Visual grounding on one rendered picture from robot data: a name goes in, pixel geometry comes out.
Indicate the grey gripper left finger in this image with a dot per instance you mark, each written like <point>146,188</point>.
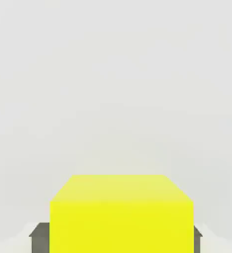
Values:
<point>40,239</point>

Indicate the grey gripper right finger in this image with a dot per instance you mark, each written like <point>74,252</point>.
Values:
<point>197,242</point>

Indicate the small yellow cube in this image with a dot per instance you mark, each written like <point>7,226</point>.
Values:
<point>121,221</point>

